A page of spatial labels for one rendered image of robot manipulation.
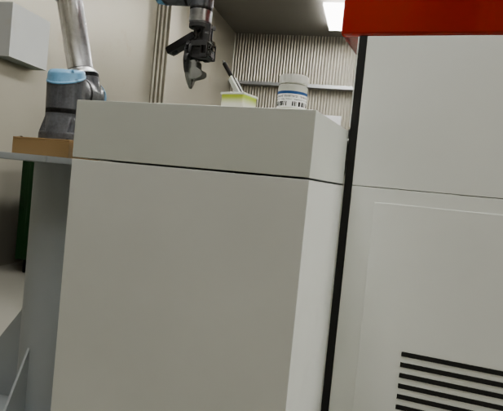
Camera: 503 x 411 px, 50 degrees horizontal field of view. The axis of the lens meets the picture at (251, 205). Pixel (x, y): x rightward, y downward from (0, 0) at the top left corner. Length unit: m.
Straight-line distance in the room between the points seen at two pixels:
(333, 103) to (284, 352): 8.70
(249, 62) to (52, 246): 8.59
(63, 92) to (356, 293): 1.07
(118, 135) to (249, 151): 0.35
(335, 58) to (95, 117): 8.67
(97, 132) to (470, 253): 0.98
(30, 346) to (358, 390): 1.01
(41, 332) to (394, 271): 1.09
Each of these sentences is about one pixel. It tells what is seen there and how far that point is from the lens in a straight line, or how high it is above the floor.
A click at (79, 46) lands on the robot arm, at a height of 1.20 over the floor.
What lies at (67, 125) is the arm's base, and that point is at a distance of 1.80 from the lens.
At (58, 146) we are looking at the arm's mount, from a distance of 1.75.
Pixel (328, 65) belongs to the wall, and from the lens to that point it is 9.92.
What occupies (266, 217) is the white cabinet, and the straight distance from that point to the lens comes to 1.19.
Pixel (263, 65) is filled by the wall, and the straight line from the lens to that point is 10.08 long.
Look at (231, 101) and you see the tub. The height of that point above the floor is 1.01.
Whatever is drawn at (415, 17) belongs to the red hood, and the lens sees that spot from 1.55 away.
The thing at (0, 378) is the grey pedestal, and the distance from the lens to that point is 2.09.
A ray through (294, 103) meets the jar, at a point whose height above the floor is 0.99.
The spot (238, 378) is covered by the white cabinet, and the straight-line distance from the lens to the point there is 1.28.
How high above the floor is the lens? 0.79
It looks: 2 degrees down
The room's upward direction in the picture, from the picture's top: 6 degrees clockwise
